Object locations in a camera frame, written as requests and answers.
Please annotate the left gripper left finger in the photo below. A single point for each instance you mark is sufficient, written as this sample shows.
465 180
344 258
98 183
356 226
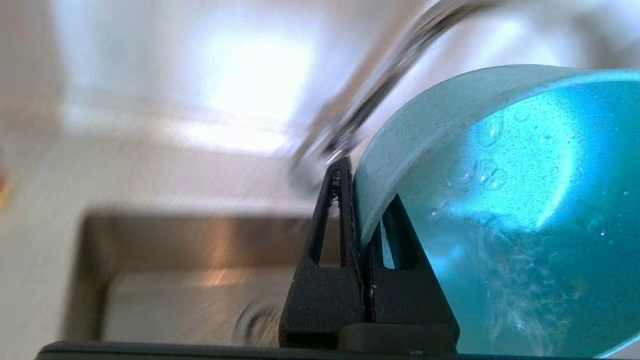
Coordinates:
320 300

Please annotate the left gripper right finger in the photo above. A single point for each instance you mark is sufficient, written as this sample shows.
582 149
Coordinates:
410 300

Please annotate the teal bowl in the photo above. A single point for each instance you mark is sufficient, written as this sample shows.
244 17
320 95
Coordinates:
525 200

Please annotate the chrome gooseneck faucet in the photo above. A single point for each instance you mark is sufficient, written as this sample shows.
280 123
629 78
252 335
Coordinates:
380 90

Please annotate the stainless steel sink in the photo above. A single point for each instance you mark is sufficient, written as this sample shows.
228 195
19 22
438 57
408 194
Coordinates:
190 250

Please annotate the metal drain strainer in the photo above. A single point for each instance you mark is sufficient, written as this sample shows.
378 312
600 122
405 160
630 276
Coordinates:
257 325

